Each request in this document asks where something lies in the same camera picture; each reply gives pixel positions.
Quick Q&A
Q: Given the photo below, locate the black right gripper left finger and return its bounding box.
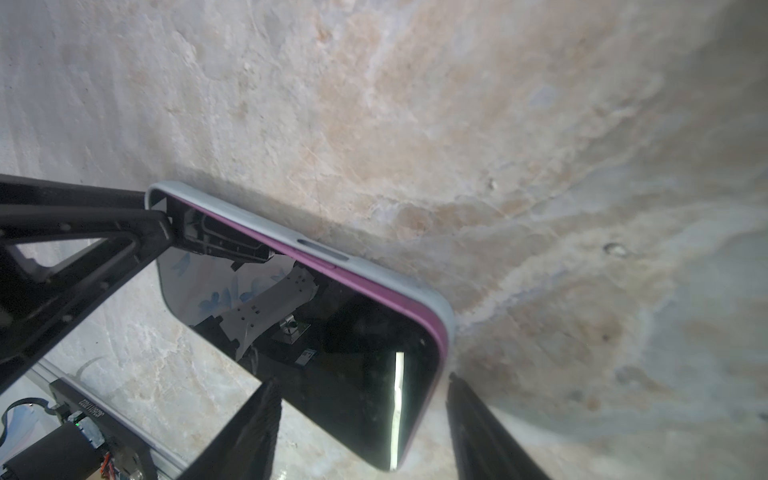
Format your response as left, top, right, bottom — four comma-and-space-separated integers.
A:
179, 379, 282, 480

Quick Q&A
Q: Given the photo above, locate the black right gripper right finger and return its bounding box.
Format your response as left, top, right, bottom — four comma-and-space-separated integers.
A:
446, 373, 549, 480

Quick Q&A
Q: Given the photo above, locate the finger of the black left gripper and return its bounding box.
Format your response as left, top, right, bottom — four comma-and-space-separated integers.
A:
1, 174, 145, 209
1, 205, 173, 390

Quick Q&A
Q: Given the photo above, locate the pink edged phone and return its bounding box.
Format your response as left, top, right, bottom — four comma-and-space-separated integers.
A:
149, 191, 446, 471

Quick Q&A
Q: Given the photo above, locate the light blue phone case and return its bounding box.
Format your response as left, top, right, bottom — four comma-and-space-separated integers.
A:
144, 181, 455, 369

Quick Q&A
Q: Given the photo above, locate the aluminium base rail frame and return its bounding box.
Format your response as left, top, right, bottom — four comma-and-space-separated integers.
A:
26, 360, 187, 479

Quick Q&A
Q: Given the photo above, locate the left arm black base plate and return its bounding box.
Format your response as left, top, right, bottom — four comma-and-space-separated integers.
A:
49, 379, 159, 479

